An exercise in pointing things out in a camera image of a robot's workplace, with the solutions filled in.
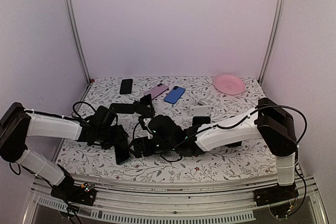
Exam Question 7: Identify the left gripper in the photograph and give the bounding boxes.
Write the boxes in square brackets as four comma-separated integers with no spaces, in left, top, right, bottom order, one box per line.
[97,124,128,150]

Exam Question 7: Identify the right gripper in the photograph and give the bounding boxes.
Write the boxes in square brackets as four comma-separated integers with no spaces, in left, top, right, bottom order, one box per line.
[127,136,175,158]

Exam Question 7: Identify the black phone teal edge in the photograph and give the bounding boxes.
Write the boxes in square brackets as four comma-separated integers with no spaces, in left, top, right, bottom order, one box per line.
[114,144,130,165]

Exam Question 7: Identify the black phone blue edge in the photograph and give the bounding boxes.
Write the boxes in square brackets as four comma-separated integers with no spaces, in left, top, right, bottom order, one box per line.
[192,116,211,127]

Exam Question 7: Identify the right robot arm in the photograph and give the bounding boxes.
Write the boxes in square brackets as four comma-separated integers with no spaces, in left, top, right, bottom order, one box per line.
[129,98,298,201]

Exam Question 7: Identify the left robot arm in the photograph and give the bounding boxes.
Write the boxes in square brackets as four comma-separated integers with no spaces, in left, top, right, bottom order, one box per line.
[1,102,130,200]

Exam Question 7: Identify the black folding phone stand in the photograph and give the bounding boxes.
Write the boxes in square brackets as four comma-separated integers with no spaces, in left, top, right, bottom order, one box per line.
[133,94,155,118]

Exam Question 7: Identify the white flat folding stand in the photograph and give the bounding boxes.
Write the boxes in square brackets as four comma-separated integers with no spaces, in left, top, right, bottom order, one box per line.
[188,96,212,117]

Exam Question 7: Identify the pink phone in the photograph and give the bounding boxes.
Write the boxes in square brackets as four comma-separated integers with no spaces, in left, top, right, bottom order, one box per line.
[144,83,169,100]

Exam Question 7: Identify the blue phone face down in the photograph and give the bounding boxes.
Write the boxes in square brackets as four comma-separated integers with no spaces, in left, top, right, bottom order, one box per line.
[164,86,185,104]

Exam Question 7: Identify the small black phone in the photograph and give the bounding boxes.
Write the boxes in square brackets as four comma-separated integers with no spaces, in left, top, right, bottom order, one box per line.
[119,79,133,94]

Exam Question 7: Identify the floral patterned table mat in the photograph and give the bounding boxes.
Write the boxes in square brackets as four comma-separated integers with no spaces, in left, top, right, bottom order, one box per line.
[56,76,277,183]

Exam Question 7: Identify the pink plastic plate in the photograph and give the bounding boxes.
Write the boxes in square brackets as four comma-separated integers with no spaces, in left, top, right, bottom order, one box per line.
[214,74,246,96]

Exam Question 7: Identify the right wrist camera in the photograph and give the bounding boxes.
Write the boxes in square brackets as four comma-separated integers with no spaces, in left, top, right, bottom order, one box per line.
[139,116,153,139]

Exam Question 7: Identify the left black cable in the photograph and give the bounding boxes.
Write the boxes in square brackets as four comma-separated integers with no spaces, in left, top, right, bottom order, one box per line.
[72,101,98,125]

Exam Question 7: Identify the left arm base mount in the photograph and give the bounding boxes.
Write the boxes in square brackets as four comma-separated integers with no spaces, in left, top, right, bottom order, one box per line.
[51,173,97,206]

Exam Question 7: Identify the front aluminium rail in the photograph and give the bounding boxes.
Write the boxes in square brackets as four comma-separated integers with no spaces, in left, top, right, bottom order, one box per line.
[23,176,331,223]

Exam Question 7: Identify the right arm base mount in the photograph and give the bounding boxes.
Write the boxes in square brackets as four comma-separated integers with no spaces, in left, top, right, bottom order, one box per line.
[254,184,299,206]

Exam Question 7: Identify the left aluminium frame post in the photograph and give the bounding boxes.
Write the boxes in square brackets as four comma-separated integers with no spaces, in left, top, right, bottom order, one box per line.
[64,0,91,85]

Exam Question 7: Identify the aluminium frame post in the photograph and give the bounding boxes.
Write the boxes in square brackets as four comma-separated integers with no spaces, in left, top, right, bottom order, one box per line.
[64,0,91,85]
[258,0,285,86]

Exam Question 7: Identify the right aluminium frame post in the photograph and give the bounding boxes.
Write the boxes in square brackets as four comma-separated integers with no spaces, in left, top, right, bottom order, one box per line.
[258,0,285,86]

